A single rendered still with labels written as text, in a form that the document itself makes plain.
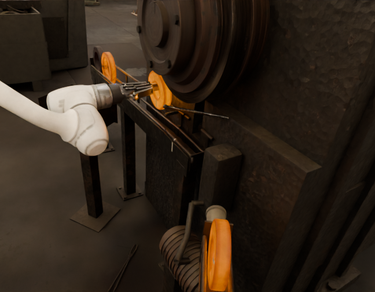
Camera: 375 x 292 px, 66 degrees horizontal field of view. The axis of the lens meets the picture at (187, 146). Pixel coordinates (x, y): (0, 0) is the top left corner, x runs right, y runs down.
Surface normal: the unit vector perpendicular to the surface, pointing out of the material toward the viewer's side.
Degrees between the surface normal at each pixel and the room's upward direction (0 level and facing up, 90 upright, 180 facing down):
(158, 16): 90
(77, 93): 21
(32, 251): 0
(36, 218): 0
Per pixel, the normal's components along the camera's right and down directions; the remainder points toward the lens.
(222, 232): 0.08, -0.81
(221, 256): 0.03, -0.26
